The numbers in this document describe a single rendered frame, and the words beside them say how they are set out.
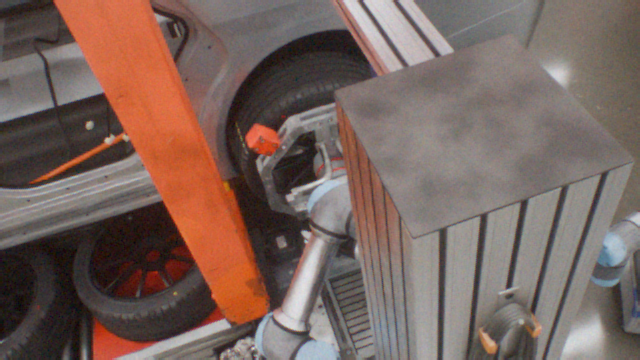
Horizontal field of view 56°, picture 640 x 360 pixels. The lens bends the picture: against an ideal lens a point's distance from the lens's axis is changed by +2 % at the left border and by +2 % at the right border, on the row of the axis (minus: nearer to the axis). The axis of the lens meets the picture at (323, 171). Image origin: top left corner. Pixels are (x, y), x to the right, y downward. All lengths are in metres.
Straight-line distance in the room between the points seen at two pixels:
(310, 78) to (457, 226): 1.57
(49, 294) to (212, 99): 1.12
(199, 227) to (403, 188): 1.25
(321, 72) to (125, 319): 1.24
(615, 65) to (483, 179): 3.49
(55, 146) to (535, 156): 2.43
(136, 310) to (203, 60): 1.04
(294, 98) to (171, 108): 0.68
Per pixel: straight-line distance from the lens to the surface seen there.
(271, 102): 2.14
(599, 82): 3.97
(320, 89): 2.09
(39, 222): 2.54
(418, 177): 0.65
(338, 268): 2.81
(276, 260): 2.61
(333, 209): 1.55
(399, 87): 0.75
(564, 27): 4.37
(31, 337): 2.71
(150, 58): 1.42
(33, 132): 3.01
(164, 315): 2.53
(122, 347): 2.77
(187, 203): 1.75
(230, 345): 2.29
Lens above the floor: 2.52
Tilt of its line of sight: 48 degrees down
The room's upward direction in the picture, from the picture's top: 11 degrees counter-clockwise
